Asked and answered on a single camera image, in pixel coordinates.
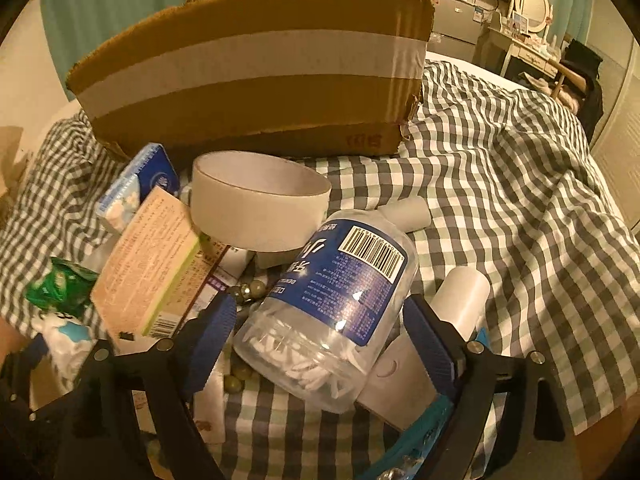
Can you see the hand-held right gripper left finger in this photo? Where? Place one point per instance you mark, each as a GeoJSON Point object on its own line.
{"type": "Point", "coordinates": [215, 340]}

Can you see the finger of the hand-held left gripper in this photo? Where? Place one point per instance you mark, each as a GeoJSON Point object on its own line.
{"type": "Point", "coordinates": [30, 390]}

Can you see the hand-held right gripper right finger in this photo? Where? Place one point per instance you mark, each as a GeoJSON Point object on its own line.
{"type": "Point", "coordinates": [430, 355]}

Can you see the light blue floral tissue pack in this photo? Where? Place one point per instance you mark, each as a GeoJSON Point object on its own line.
{"type": "Point", "coordinates": [67, 340]}

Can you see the white plastic cylinder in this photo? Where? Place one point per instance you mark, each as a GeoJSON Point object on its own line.
{"type": "Point", "coordinates": [460, 295]}

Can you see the clear bottle with blue label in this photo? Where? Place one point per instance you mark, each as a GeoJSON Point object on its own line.
{"type": "Point", "coordinates": [320, 300]}

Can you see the brown cardboard box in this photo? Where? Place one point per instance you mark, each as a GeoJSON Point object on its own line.
{"type": "Point", "coordinates": [250, 100]}

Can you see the white red small carton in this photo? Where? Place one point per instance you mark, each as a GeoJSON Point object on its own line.
{"type": "Point", "coordinates": [227, 260]}

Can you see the beige printed carton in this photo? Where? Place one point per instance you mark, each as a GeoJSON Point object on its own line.
{"type": "Point", "coordinates": [145, 265]}

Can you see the green snack packet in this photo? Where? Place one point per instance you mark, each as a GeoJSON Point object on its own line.
{"type": "Point", "coordinates": [55, 287]}

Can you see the large white tape roll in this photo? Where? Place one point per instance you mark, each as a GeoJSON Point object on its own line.
{"type": "Point", "coordinates": [240, 210]}

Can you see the small white tube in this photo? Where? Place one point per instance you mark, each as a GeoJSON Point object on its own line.
{"type": "Point", "coordinates": [407, 212]}

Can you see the grey checked blanket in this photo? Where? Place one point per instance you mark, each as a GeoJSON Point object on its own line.
{"type": "Point", "coordinates": [500, 185]}

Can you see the white louvred wardrobe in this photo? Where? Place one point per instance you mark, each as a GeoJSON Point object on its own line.
{"type": "Point", "coordinates": [625, 135]}

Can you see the white dressing table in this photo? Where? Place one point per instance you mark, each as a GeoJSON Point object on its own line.
{"type": "Point", "coordinates": [525, 52]}

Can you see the grey cabinet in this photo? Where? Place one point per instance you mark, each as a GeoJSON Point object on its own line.
{"type": "Point", "coordinates": [457, 22]}

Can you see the chair with black clothes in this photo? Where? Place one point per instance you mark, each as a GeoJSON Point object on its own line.
{"type": "Point", "coordinates": [582, 57]}

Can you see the white oval mirror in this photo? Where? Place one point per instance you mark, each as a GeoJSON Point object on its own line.
{"type": "Point", "coordinates": [532, 5]}

